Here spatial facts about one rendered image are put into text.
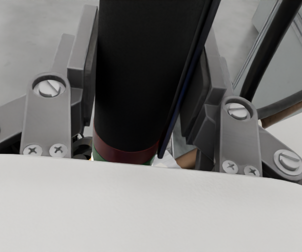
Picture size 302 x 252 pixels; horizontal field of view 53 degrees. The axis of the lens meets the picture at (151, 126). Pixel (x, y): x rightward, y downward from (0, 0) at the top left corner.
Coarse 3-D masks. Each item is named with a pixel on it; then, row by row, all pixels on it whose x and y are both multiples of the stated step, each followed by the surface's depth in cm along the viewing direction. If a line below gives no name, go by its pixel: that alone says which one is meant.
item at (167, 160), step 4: (164, 152) 23; (168, 152) 23; (156, 156) 23; (164, 156) 23; (168, 156) 23; (156, 160) 23; (160, 160) 23; (164, 160) 23; (168, 160) 23; (172, 160) 23; (152, 164) 22; (164, 164) 23; (168, 164) 23; (172, 164) 23; (176, 164) 23
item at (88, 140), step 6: (84, 138) 39; (90, 138) 38; (78, 144) 40; (84, 144) 39; (90, 144) 38; (78, 150) 40; (84, 150) 40; (90, 150) 39; (78, 156) 38; (84, 156) 37; (90, 156) 38
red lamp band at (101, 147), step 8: (96, 136) 14; (96, 144) 14; (104, 144) 14; (104, 152) 14; (112, 152) 14; (120, 152) 13; (128, 152) 13; (136, 152) 13; (144, 152) 14; (152, 152) 14; (112, 160) 14; (120, 160) 14; (128, 160) 14; (136, 160) 14; (144, 160) 14
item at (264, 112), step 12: (288, 0) 15; (300, 0) 15; (276, 12) 16; (288, 12) 15; (276, 24) 16; (288, 24) 16; (264, 36) 17; (276, 36) 16; (264, 48) 17; (276, 48) 17; (264, 60) 18; (252, 72) 19; (252, 84) 19; (240, 96) 21; (252, 96) 20; (288, 96) 29; (300, 96) 29; (264, 108) 26; (276, 108) 27
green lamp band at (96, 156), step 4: (92, 140) 15; (92, 144) 15; (92, 148) 15; (92, 152) 15; (96, 152) 15; (92, 156) 16; (96, 156) 15; (100, 156) 14; (96, 160) 15; (100, 160) 15; (104, 160) 14; (148, 160) 15; (152, 160) 15; (144, 164) 15; (148, 164) 15
